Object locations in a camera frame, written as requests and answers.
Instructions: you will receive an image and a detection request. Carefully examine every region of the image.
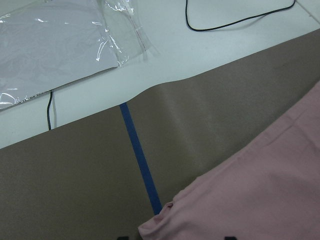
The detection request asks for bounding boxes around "pink Snoopy t-shirt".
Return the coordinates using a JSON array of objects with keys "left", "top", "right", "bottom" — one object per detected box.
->
[{"left": 138, "top": 84, "right": 320, "bottom": 240}]

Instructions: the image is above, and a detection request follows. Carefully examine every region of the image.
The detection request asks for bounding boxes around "black thin table cable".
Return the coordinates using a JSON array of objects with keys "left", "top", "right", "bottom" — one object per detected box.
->
[{"left": 185, "top": 0, "right": 296, "bottom": 33}]

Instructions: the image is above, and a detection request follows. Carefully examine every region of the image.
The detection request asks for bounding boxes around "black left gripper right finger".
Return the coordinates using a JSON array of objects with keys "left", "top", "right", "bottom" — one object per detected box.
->
[{"left": 224, "top": 236, "right": 237, "bottom": 240}]

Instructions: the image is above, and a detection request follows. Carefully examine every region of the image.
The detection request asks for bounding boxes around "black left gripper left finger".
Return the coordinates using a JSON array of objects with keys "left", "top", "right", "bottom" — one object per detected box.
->
[{"left": 117, "top": 236, "right": 129, "bottom": 240}]

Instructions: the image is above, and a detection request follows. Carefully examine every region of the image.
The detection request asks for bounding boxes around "clear plastic bag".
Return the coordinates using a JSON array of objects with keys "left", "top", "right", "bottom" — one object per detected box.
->
[{"left": 0, "top": 0, "right": 152, "bottom": 111}]

